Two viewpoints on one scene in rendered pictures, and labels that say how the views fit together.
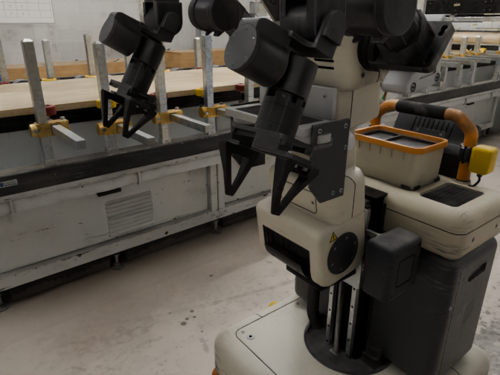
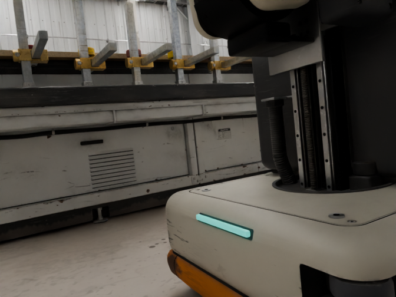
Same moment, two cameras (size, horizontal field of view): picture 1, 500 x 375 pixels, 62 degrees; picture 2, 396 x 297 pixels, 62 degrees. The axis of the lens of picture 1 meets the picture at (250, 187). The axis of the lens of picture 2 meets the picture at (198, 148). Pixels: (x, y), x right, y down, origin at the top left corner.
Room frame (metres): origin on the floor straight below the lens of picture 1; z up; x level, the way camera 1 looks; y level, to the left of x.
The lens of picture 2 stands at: (0.20, -0.11, 0.44)
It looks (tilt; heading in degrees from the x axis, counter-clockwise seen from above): 3 degrees down; 8
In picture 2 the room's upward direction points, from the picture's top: 6 degrees counter-clockwise
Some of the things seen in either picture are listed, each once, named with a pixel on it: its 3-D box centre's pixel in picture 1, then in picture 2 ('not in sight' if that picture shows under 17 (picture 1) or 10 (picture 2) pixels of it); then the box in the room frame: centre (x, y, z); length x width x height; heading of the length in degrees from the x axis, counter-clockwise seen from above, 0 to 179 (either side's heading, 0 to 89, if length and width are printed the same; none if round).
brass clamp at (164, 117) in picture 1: (167, 116); (139, 62); (1.87, 0.38, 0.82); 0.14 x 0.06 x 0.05; 129
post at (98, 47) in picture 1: (106, 103); (82, 42); (1.70, 0.59, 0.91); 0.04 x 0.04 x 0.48; 39
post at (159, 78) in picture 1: (161, 103); (133, 50); (1.86, 0.39, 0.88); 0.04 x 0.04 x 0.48; 39
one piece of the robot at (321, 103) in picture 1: (288, 134); not in sight; (0.87, -0.08, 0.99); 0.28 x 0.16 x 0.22; 37
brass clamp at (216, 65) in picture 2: not in sight; (218, 66); (2.19, -0.01, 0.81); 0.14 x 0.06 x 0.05; 129
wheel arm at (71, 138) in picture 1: (62, 132); (37, 50); (1.50, 0.69, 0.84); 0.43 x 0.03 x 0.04; 39
